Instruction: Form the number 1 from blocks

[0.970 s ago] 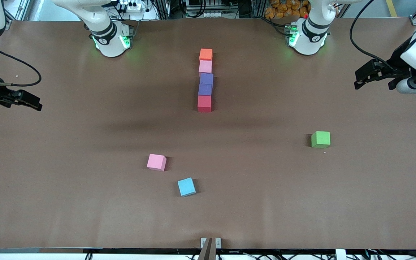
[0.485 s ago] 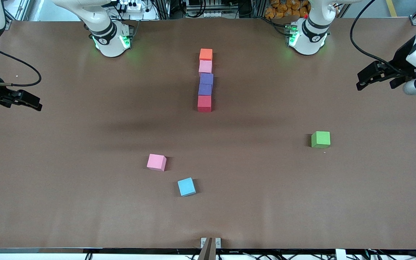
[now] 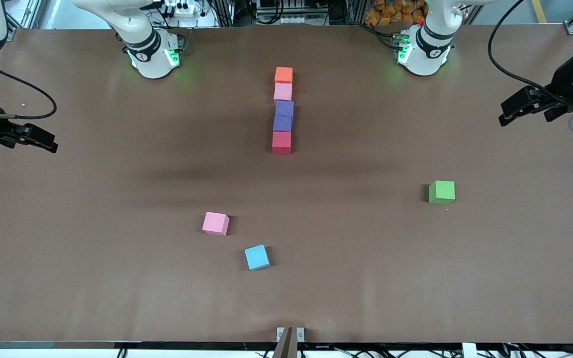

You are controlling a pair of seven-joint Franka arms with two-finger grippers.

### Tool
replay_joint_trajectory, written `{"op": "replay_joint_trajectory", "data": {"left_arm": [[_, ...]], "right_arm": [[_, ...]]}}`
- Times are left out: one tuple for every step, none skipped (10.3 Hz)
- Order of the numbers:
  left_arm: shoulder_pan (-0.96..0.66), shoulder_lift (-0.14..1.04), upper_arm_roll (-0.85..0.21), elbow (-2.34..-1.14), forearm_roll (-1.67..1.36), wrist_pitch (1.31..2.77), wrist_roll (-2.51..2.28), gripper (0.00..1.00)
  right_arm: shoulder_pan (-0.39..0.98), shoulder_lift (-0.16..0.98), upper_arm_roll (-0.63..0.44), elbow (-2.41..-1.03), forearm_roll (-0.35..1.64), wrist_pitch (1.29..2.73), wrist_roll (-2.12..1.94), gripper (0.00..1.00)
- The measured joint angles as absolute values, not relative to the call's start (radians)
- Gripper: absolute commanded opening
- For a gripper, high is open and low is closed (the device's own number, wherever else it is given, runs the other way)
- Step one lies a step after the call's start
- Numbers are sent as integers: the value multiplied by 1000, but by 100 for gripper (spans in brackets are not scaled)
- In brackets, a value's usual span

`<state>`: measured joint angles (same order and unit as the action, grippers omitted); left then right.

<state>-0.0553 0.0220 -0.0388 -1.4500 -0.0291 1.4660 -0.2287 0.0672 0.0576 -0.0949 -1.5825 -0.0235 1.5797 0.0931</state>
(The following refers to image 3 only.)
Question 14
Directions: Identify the bag of oranges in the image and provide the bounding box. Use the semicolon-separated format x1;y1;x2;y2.
365;0;429;26

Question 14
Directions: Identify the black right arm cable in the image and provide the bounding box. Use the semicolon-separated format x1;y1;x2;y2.
0;56;58;120

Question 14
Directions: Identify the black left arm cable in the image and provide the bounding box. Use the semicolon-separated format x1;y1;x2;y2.
487;0;566;100

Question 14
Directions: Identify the red foam block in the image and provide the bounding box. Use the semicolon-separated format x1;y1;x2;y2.
272;131;292;155

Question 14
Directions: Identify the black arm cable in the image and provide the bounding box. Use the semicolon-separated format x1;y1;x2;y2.
0;56;58;120
487;0;566;100

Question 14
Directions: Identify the white power strip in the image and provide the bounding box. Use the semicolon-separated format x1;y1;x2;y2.
160;0;202;16

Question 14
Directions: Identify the light blue foam block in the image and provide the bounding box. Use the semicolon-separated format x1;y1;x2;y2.
244;244;271;271

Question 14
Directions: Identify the green foam block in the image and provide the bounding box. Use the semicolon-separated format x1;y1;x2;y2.
428;180;456;205

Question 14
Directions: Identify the black equipment rack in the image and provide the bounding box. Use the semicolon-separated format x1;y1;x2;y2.
254;0;317;25

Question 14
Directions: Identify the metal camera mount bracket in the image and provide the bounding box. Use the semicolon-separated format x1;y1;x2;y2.
273;327;305;358

